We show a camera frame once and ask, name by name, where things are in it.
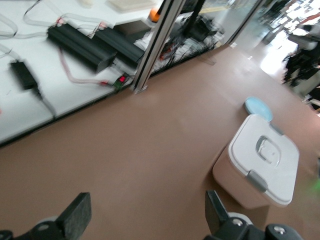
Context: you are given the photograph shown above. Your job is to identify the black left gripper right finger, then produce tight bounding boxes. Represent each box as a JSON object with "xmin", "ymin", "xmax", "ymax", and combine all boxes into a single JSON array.
[{"xmin": 204, "ymin": 189, "xmax": 311, "ymax": 240}]

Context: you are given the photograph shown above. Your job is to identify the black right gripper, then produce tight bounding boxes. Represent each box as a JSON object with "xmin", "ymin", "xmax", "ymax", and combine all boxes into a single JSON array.
[{"xmin": 282, "ymin": 48, "xmax": 320, "ymax": 87}]

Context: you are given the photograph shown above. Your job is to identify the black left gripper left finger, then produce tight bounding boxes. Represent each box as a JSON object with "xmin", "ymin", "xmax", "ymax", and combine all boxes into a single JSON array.
[{"xmin": 0, "ymin": 192, "xmax": 92, "ymax": 240}]

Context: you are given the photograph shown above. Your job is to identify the light blue round plate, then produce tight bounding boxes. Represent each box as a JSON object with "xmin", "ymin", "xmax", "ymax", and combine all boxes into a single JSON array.
[{"xmin": 243, "ymin": 96, "xmax": 274, "ymax": 123}]

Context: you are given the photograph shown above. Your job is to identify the white lunch box grey latches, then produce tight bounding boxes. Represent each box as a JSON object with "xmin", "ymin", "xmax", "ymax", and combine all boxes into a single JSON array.
[{"xmin": 211, "ymin": 113, "xmax": 301, "ymax": 210}]

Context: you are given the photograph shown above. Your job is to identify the red LED display module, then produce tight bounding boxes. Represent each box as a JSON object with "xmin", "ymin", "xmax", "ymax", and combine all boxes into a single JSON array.
[{"xmin": 112, "ymin": 74, "xmax": 130, "ymax": 90}]

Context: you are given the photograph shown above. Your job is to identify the small black power adapter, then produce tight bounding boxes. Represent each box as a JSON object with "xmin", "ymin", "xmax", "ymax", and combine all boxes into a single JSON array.
[{"xmin": 9, "ymin": 60, "xmax": 38, "ymax": 91}]

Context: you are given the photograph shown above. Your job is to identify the orange round object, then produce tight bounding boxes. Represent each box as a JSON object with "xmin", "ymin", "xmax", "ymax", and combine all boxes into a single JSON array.
[{"xmin": 149, "ymin": 7, "xmax": 161, "ymax": 23}]

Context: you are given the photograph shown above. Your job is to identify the long black power supply box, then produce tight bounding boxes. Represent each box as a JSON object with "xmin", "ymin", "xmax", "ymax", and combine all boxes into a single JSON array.
[
  {"xmin": 46, "ymin": 24, "xmax": 118, "ymax": 75},
  {"xmin": 93, "ymin": 27, "xmax": 146, "ymax": 66}
]

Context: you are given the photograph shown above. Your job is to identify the white flat tray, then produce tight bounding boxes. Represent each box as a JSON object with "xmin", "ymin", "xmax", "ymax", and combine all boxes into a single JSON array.
[{"xmin": 106, "ymin": 0, "xmax": 156, "ymax": 12}]

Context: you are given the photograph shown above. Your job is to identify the aluminium frame post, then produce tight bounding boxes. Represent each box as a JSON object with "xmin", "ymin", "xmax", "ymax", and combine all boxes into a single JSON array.
[{"xmin": 226, "ymin": 0, "xmax": 267, "ymax": 48}]

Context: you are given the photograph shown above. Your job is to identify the grey adapter cable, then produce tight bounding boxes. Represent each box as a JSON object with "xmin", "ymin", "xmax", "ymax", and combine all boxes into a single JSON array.
[{"xmin": 31, "ymin": 86, "xmax": 56, "ymax": 121}]

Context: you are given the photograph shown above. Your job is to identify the black stand post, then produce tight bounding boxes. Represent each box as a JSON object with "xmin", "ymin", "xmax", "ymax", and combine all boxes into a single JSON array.
[{"xmin": 188, "ymin": 0, "xmax": 207, "ymax": 35}]

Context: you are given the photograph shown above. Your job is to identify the clear sleeved red wire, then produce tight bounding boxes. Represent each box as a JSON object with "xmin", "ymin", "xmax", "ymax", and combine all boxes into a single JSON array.
[{"xmin": 58, "ymin": 48, "xmax": 111, "ymax": 87}]

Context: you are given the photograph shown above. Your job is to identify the aluminium camera post with bracket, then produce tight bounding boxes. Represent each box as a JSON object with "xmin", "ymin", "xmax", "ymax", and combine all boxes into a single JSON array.
[{"xmin": 129, "ymin": 0, "xmax": 187, "ymax": 95}]

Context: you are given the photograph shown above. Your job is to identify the clear sleeved wire loop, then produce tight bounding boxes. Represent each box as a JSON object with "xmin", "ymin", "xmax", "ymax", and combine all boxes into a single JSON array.
[{"xmin": 23, "ymin": 0, "xmax": 116, "ymax": 29}]

